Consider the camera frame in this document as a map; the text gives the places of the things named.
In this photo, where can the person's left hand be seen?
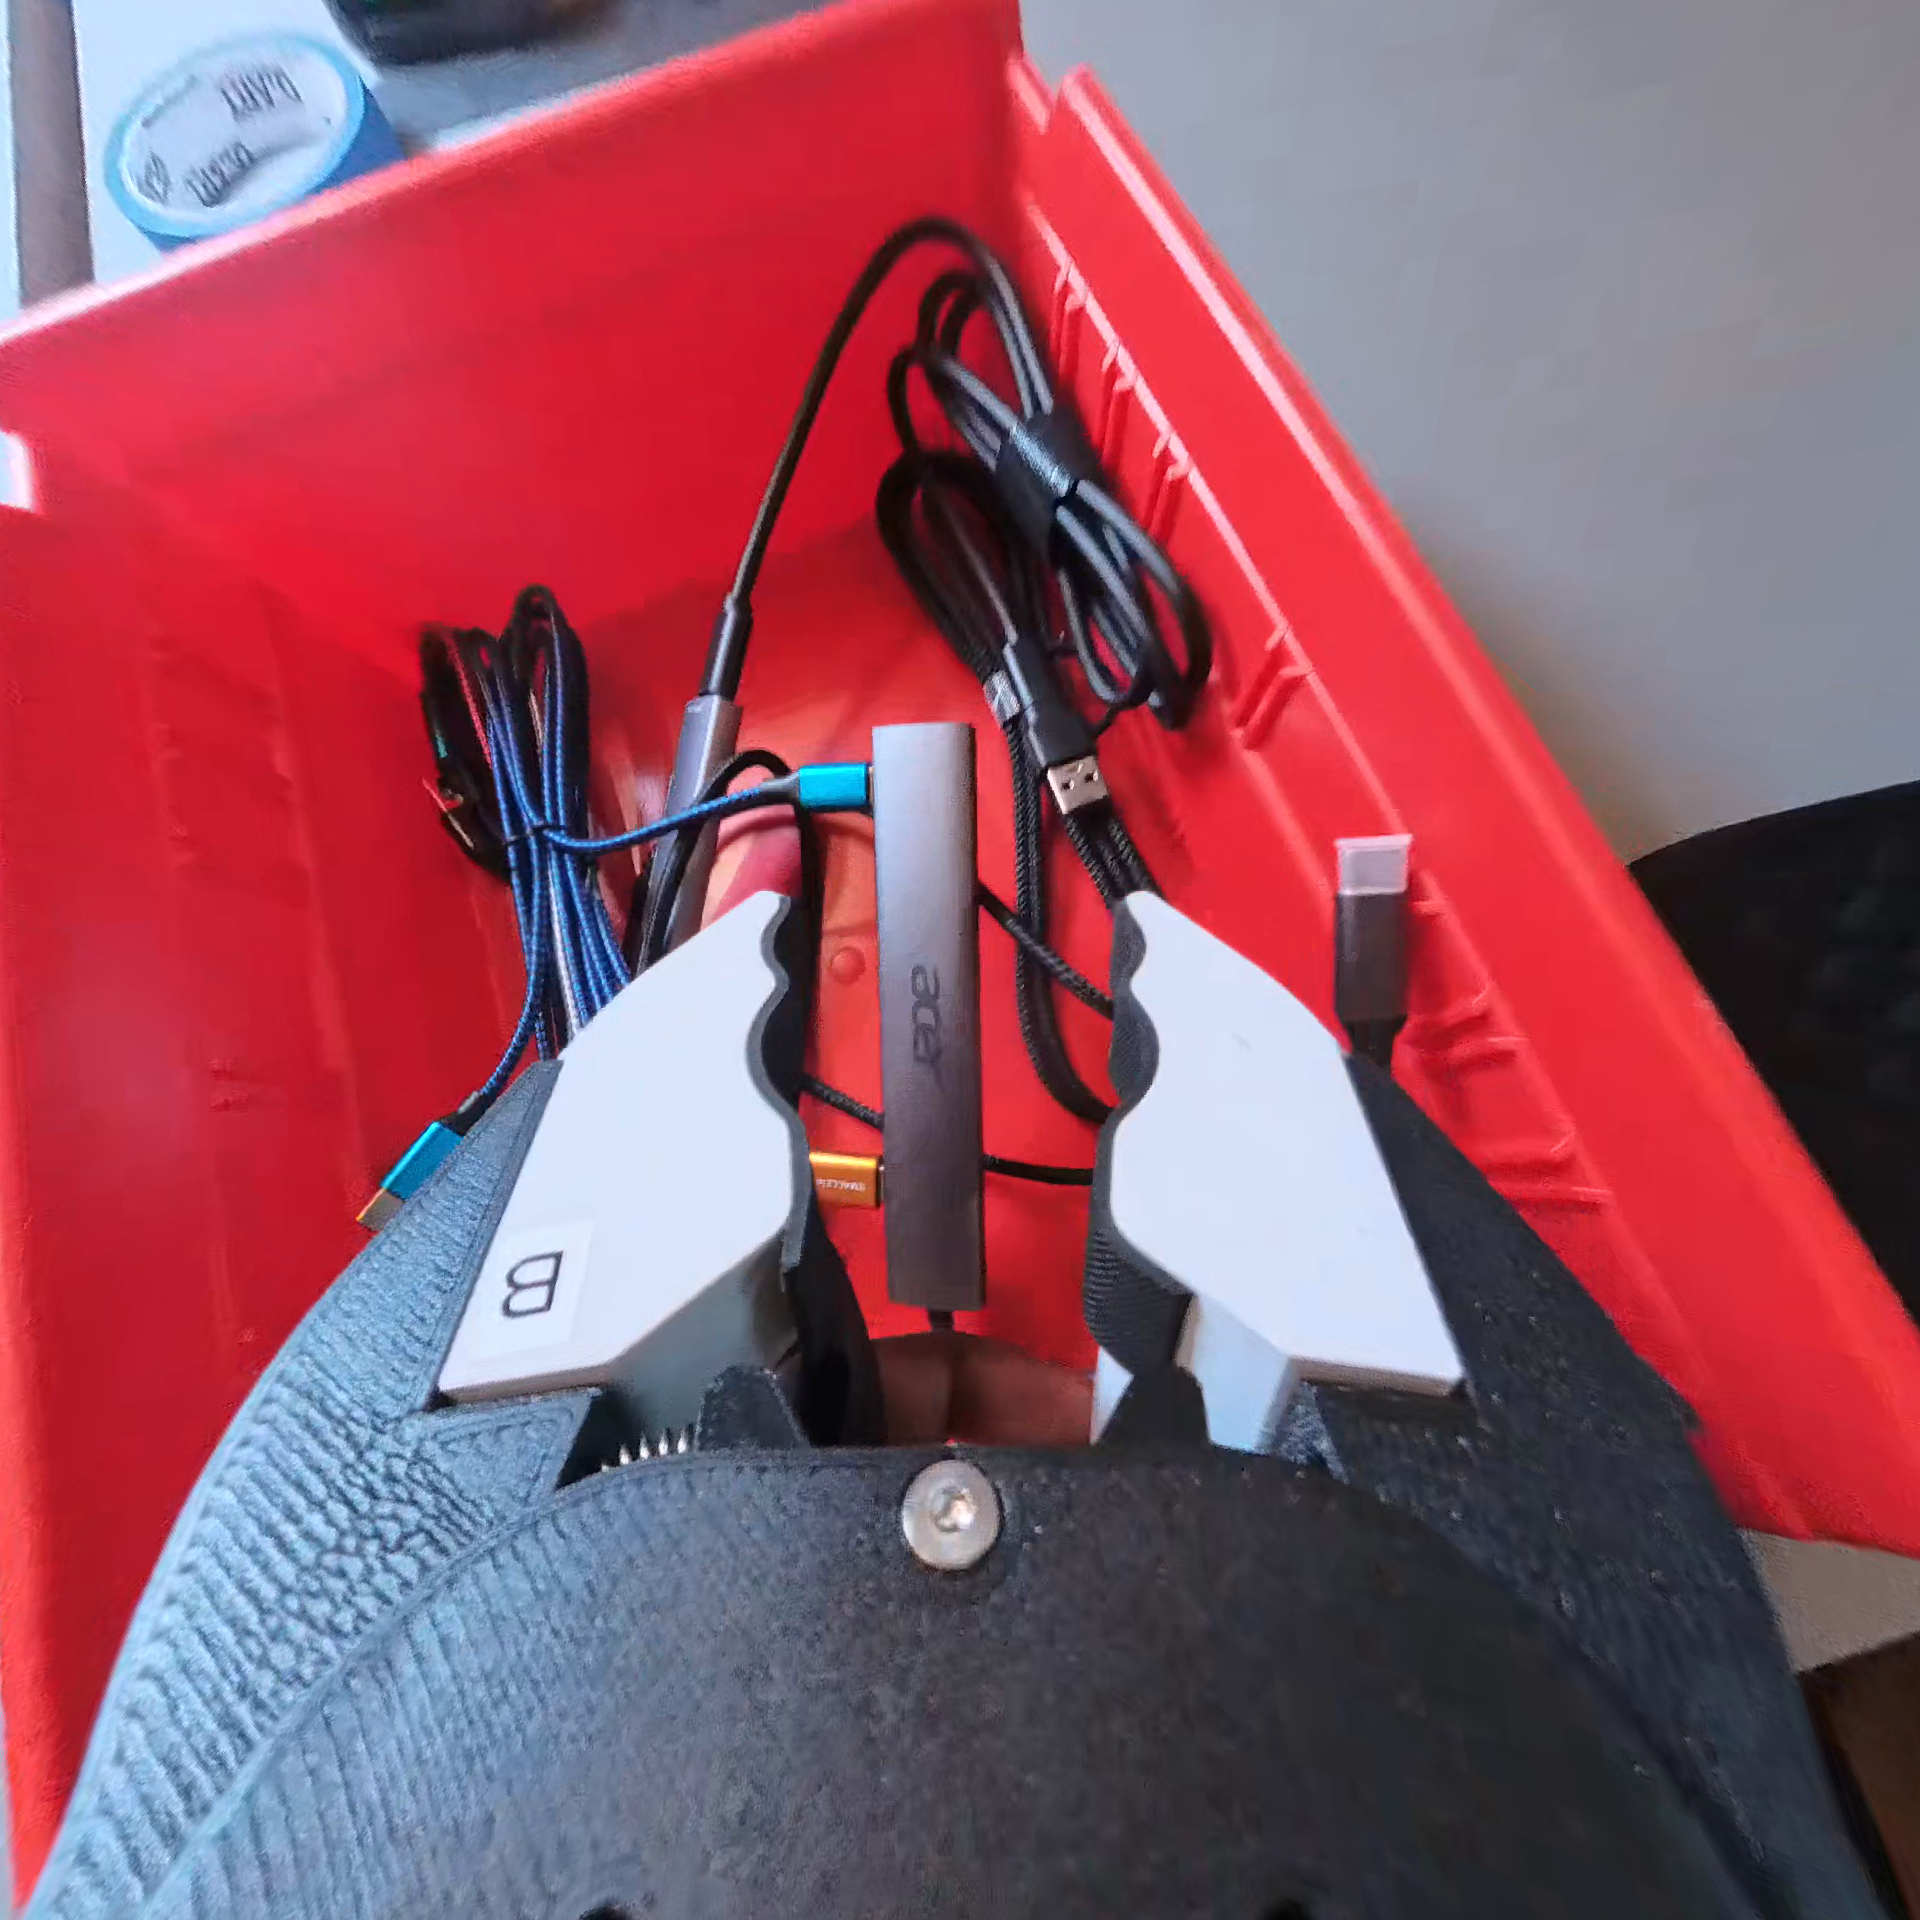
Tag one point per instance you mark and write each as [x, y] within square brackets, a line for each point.
[991, 1395]

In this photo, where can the blue tape roll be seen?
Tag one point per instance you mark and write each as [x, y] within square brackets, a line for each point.
[224, 130]

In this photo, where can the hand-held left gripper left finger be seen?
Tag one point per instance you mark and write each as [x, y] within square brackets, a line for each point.
[645, 1172]

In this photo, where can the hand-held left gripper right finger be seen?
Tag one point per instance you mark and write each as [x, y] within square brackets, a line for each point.
[1277, 1172]

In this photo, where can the grey usb hub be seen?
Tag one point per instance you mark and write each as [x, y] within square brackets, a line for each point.
[931, 902]

